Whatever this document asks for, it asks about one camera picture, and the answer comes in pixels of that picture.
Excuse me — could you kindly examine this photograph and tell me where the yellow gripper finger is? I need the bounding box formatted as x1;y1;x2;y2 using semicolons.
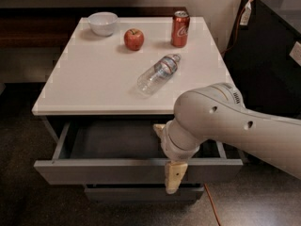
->
153;124;165;138
165;161;188;194

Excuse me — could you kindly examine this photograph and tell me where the orange cable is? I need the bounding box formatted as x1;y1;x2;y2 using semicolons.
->
203;0;301;226

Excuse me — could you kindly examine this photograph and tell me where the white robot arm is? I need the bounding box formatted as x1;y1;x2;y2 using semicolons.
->
153;83;301;194

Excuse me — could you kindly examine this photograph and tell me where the white top drawer cabinet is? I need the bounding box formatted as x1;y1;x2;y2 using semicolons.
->
31;16;246;143

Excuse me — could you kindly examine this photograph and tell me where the red cola can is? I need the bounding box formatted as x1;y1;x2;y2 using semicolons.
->
171;10;190;47

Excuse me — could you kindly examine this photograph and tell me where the clear plastic water bottle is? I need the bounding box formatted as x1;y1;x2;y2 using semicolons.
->
137;54;182;95

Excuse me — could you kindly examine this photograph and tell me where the white wall outlet plate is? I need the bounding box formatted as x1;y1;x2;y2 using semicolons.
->
290;41;301;66

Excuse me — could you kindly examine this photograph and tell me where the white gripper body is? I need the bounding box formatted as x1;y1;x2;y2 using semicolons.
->
161;121;200;161

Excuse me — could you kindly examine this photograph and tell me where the grey top drawer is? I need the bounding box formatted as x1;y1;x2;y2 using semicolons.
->
33;120;244;186

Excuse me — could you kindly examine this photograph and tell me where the red apple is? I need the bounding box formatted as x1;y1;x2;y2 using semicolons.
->
123;28;144;51

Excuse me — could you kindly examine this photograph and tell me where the grey bottom drawer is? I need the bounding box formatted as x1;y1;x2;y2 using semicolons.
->
85;184;204;203

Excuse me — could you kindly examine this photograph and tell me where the grey drawer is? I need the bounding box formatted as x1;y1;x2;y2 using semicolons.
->
33;120;244;186
85;184;204;203

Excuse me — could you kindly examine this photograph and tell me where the white bowl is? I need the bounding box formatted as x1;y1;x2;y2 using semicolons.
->
87;12;118;37

